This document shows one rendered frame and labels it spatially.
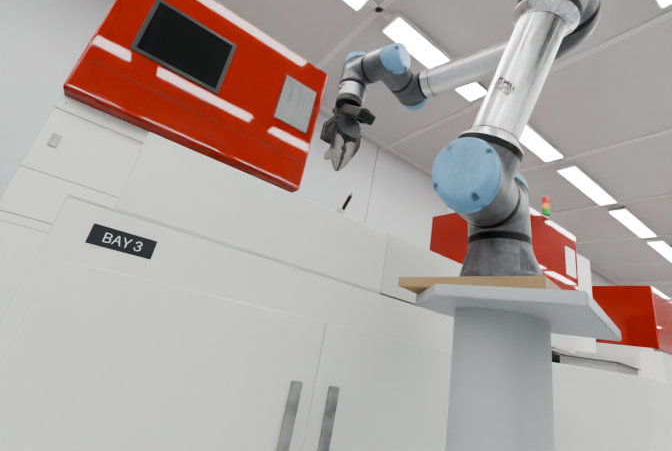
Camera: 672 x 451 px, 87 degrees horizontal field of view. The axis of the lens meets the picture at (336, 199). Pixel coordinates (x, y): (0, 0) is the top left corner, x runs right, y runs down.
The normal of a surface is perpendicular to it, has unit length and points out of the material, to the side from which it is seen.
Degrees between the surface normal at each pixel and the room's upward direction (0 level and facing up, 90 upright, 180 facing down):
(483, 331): 90
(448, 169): 99
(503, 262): 74
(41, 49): 90
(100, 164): 90
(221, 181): 90
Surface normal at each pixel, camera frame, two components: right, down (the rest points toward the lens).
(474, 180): -0.69, -0.25
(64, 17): 0.57, -0.20
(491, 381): -0.50, -0.41
